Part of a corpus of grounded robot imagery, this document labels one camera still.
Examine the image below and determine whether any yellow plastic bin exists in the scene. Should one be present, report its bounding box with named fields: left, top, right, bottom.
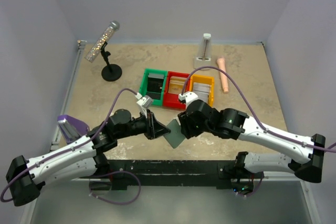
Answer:
left=188, top=74, right=215, bottom=106

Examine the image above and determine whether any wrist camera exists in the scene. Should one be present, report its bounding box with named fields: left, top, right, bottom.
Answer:
left=178, top=91, right=198, bottom=107
left=135, top=93, right=153, bottom=118

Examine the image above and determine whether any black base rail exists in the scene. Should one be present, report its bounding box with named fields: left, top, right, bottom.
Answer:
left=84, top=160, right=263, bottom=192

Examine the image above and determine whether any green plastic bin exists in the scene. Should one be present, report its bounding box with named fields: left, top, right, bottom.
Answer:
left=139, top=68, right=167, bottom=106

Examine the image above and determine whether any white metronome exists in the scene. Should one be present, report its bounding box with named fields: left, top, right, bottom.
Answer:
left=194, top=33, right=212, bottom=69

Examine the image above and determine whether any purple cable loop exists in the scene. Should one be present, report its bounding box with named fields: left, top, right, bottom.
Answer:
left=88, top=170, right=141, bottom=204

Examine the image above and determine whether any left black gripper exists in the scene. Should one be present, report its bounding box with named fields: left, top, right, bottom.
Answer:
left=117, top=110, right=171, bottom=141

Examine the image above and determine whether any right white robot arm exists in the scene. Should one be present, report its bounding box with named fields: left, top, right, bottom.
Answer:
left=178, top=100, right=326, bottom=183

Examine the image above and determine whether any pink flashlight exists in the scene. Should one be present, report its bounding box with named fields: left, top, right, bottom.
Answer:
left=217, top=57, right=229, bottom=93

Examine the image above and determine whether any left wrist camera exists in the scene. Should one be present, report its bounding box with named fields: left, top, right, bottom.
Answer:
left=135, top=93, right=153, bottom=118

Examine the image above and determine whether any black cards stack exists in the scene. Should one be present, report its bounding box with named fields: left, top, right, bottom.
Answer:
left=146, top=73, right=164, bottom=100

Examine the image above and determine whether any purple block fixture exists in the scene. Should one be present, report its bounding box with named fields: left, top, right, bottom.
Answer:
left=57, top=114, right=90, bottom=144

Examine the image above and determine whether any white cards stack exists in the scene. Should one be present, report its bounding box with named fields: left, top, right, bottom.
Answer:
left=192, top=82, right=211, bottom=103

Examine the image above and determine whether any black microphone stand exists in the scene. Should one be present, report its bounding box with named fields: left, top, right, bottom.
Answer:
left=100, top=42, right=122, bottom=82

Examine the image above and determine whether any teal leather card holder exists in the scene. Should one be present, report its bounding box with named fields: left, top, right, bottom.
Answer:
left=164, top=119, right=185, bottom=149

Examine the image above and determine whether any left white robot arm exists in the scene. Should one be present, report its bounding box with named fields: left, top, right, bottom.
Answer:
left=6, top=109, right=170, bottom=207

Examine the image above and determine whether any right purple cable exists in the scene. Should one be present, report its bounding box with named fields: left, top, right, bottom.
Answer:
left=181, top=66, right=336, bottom=154

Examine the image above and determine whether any gold cards stack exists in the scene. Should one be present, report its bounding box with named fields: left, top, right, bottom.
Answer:
left=168, top=76, right=186, bottom=94

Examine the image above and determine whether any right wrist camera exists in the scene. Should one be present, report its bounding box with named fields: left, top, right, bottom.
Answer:
left=178, top=91, right=198, bottom=107

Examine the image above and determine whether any glitter silver microphone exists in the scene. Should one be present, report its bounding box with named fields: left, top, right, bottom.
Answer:
left=85, top=20, right=120, bottom=62

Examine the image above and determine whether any red plastic bin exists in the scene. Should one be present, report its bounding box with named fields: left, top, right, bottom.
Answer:
left=163, top=71, right=188, bottom=110

